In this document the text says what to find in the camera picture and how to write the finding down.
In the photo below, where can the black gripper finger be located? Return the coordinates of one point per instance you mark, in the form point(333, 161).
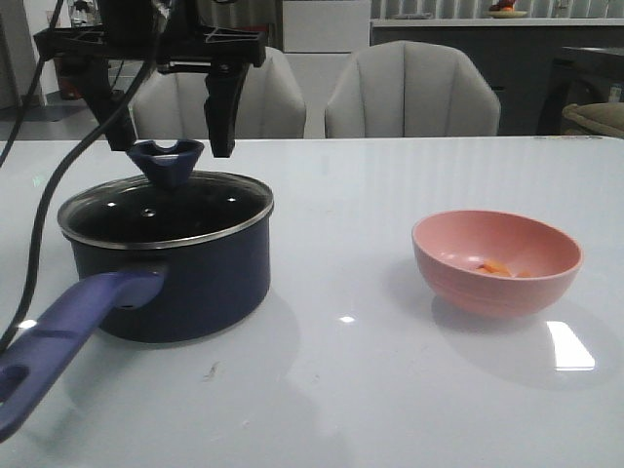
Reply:
point(92, 82)
point(224, 84)

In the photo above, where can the tan cushion seat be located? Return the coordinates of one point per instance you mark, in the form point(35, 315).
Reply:
point(600, 119)

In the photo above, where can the dark kitchen counter cabinet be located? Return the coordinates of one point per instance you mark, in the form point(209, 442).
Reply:
point(514, 55)

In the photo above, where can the orange ham slices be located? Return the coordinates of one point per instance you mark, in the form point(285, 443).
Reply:
point(500, 269)

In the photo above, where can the dark blue saucepan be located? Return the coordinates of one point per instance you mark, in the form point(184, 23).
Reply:
point(153, 296)

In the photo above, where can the left beige upholstered chair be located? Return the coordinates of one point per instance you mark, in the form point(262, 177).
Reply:
point(271, 104)

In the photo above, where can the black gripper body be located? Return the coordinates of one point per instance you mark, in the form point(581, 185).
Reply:
point(168, 33)

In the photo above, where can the beige upholstered chair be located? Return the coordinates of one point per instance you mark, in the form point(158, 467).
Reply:
point(271, 104)
point(411, 89)

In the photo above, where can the white refrigerator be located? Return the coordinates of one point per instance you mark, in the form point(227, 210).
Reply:
point(318, 37)

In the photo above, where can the right beige upholstered chair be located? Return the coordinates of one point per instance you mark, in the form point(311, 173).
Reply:
point(411, 89)

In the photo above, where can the glass lid with blue knob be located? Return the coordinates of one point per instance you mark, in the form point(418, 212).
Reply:
point(169, 205)

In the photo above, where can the pink bowl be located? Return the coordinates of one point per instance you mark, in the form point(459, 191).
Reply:
point(449, 246)

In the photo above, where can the fruit plate on counter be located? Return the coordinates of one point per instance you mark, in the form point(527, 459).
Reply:
point(505, 9)

